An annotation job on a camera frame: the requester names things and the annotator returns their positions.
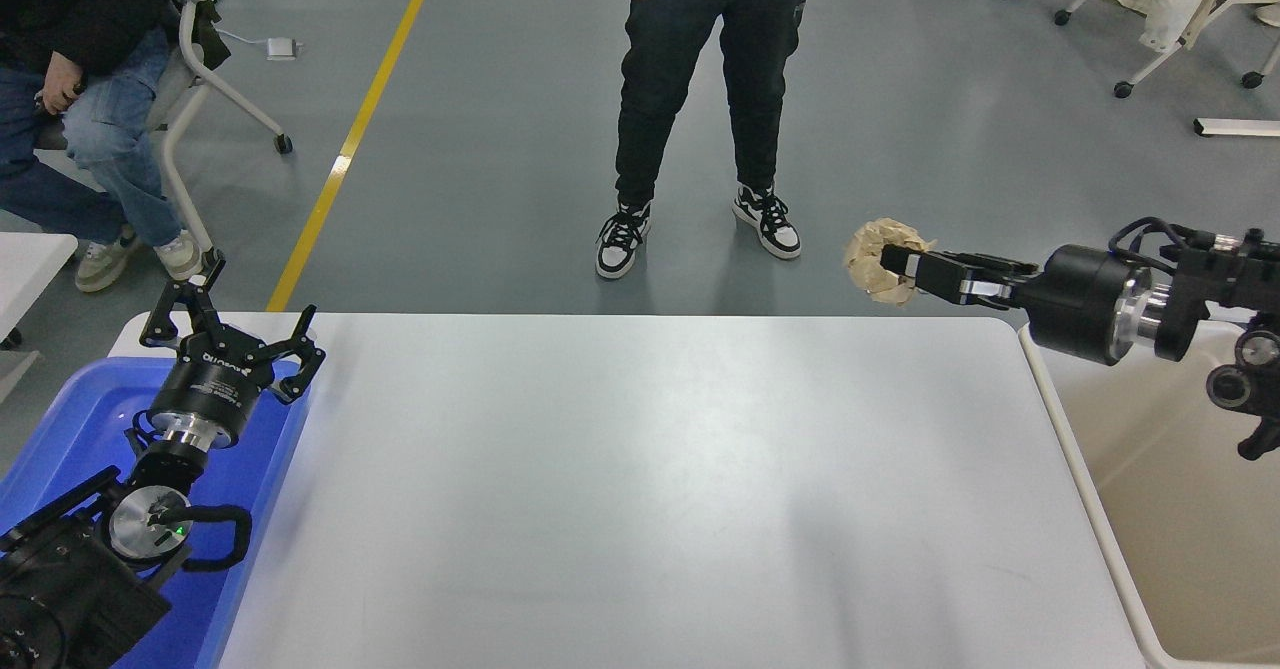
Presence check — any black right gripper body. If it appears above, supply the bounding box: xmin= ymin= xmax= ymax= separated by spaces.
xmin=1021 ymin=243 xmax=1137 ymax=368

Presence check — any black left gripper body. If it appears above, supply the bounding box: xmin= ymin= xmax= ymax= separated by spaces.
xmin=153 ymin=334 xmax=276 ymax=430

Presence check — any tan paper ball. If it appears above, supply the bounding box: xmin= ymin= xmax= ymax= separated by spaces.
xmin=843 ymin=217 xmax=937 ymax=306

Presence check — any seated person's hand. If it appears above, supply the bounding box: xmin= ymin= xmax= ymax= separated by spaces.
xmin=34 ymin=53 xmax=87 ymax=116

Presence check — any blue plastic tray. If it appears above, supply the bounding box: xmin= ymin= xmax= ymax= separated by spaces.
xmin=0 ymin=357 xmax=312 ymax=669

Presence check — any seated person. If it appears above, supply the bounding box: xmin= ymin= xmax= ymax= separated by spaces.
xmin=0 ymin=0 xmax=204 ymax=294

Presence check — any large pale plastic bin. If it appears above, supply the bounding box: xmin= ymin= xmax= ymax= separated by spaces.
xmin=1017 ymin=317 xmax=1280 ymax=669

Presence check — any white floor bar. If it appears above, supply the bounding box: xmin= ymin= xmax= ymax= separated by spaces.
xmin=1193 ymin=117 xmax=1280 ymax=138

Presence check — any white wheeled chair with coat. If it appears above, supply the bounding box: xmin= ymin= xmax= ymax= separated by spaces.
xmin=1053 ymin=0 xmax=1280 ymax=100

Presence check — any dark green jacket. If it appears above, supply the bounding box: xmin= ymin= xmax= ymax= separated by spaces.
xmin=175 ymin=0 xmax=233 ymax=72

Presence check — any standing person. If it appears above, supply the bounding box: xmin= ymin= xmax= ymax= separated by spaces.
xmin=596 ymin=0 xmax=823 ymax=280

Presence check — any white frame wheeled chair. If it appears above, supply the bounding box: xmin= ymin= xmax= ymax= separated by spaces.
xmin=148 ymin=0 xmax=295 ymax=255

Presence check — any white power adapter with cable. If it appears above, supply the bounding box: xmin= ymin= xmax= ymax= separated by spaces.
xmin=215 ymin=27 xmax=303 ymax=61

